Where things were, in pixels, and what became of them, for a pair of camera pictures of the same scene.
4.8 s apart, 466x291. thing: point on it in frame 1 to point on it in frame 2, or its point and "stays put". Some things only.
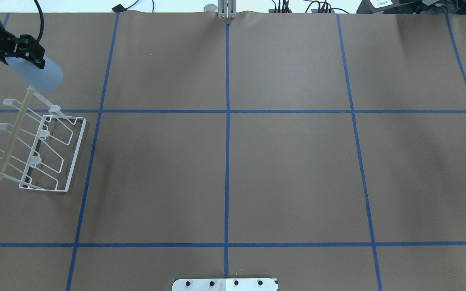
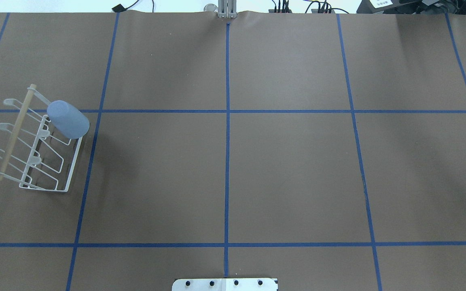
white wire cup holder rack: [41, 146] stays put
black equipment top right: [418, 7] stays put
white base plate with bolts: [225, 284] stays put
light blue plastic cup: [45, 80] to [68, 121]
